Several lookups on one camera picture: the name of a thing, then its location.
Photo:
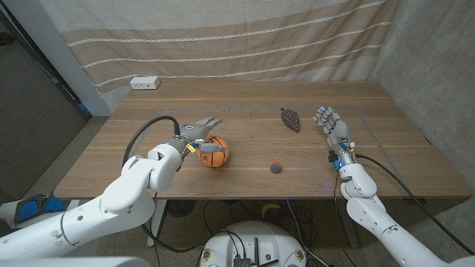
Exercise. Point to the round black fan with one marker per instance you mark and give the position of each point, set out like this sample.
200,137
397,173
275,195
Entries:
180,207

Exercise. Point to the grey tape outline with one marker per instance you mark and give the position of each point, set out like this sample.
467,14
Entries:
259,109

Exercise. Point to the dark wooden door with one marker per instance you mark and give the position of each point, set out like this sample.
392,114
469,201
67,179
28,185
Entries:
29,122

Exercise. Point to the small grey orange stress ball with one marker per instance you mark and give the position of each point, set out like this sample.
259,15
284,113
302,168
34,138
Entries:
275,168

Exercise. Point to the white robot torso edge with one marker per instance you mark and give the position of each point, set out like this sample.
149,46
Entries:
74,262

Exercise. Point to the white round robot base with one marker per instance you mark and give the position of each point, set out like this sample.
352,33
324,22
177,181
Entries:
252,237

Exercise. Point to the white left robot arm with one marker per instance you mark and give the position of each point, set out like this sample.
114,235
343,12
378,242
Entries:
122,200

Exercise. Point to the white power strip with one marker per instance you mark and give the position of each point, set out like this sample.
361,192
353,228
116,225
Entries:
144,82

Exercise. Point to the orange mini basketball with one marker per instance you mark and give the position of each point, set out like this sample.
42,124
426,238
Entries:
219,160

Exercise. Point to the beige striped curtain backdrop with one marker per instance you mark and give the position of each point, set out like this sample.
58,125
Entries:
222,29

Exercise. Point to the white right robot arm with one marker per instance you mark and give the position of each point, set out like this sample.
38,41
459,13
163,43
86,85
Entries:
371,215

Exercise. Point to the white table leg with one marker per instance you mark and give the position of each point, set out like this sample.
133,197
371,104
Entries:
157,230

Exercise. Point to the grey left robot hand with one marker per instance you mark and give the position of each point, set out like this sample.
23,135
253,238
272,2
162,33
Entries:
193,132

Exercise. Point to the purple toy grape bunch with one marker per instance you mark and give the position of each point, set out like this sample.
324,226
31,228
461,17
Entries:
291,119

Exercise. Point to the yellow banana toy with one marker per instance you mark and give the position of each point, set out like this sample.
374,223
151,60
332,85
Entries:
270,208

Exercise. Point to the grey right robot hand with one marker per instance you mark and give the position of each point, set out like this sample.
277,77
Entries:
335,130

